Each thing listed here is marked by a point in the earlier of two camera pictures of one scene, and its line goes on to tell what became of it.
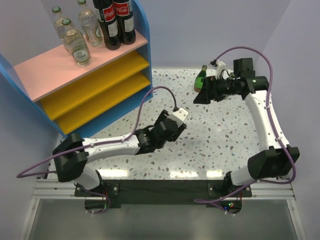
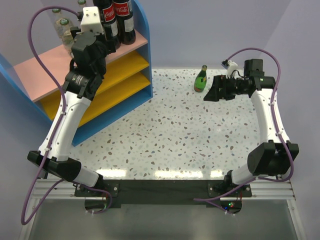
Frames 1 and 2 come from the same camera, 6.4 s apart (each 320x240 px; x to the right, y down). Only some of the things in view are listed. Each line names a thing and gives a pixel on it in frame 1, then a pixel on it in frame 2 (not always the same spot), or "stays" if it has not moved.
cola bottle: [105, 10] stays
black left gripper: [164, 114] -> [108, 43]
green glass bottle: [199, 80] stays
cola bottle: [124, 13] stays
